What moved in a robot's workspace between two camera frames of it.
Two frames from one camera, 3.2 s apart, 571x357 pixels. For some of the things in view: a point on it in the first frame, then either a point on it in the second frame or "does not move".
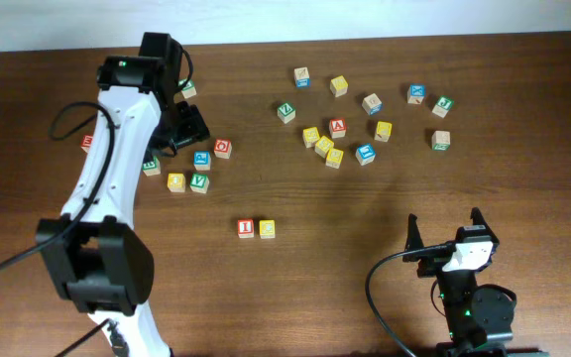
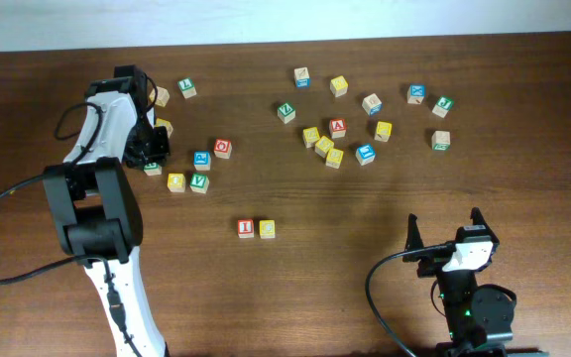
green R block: [152, 168] does not move
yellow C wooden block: [267, 229] does not move
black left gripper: [194, 128] → [157, 154]
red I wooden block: [245, 228] does not move
